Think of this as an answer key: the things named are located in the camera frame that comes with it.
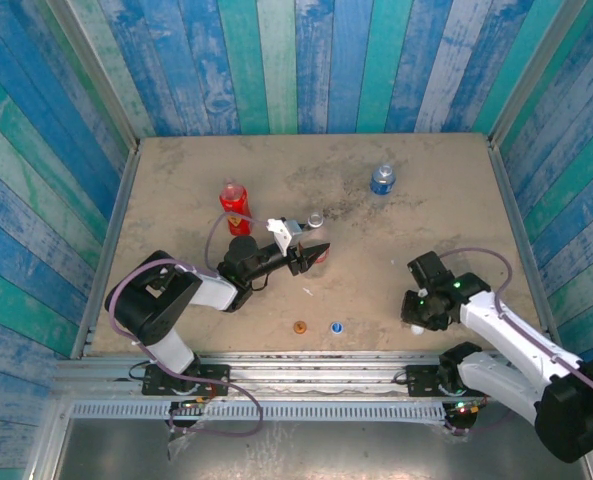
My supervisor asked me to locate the grey metal base sheet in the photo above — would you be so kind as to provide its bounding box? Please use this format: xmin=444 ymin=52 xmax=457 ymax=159
xmin=55 ymin=418 xmax=590 ymax=480

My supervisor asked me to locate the left controller board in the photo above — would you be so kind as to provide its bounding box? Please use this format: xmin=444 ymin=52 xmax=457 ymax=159
xmin=169 ymin=397 xmax=213 ymax=416

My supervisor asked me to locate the right controller board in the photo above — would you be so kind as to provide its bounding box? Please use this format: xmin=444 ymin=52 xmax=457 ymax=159
xmin=445 ymin=397 xmax=488 ymax=416

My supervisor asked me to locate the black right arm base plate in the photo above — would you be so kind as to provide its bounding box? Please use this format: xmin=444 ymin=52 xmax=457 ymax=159
xmin=404 ymin=364 xmax=482 ymax=399

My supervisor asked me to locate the aluminium table side rail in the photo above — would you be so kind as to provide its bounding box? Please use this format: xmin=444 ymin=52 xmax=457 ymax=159
xmin=69 ymin=142 xmax=143 ymax=360
xmin=486 ymin=139 xmax=563 ymax=349

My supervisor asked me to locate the clear bottle red label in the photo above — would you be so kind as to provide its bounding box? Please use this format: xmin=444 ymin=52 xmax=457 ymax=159
xmin=305 ymin=211 xmax=333 ymax=265

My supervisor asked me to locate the controller board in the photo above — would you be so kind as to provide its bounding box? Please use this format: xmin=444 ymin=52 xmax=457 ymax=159
xmin=169 ymin=397 xmax=213 ymax=416
xmin=445 ymin=397 xmax=488 ymax=416

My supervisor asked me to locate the red drink bottle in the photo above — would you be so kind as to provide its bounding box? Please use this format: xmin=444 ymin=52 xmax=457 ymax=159
xmin=219 ymin=178 xmax=254 ymax=237

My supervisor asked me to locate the white slotted cable duct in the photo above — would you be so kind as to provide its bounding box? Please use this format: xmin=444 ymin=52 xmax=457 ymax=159
xmin=69 ymin=400 xmax=448 ymax=422

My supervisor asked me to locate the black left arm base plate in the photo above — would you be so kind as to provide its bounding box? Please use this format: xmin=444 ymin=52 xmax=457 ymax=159
xmin=141 ymin=363 xmax=231 ymax=398

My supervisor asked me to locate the blue label water bottle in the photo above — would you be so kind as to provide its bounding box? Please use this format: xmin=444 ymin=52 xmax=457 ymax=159
xmin=369 ymin=162 xmax=396 ymax=197

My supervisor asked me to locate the aluminium frame rail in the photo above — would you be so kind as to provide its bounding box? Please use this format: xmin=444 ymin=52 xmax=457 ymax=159
xmin=53 ymin=351 xmax=587 ymax=403

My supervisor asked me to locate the aluminium corner post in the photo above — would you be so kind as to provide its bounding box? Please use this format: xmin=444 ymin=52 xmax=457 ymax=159
xmin=45 ymin=0 xmax=142 ymax=151
xmin=486 ymin=0 xmax=593 ymax=146

